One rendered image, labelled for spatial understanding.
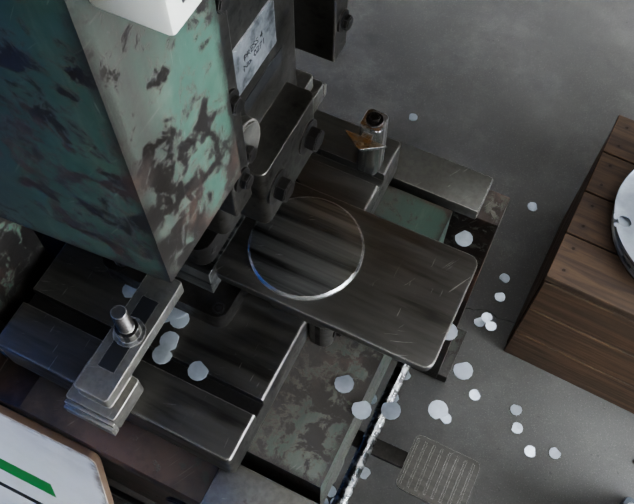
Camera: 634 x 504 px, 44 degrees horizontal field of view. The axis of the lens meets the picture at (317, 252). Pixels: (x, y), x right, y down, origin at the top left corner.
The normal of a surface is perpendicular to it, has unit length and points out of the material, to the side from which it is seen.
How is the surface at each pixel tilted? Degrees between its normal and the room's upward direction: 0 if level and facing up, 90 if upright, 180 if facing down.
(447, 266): 0
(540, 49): 0
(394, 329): 0
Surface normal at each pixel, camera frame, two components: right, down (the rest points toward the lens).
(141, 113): 0.90, 0.39
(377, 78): 0.00, -0.47
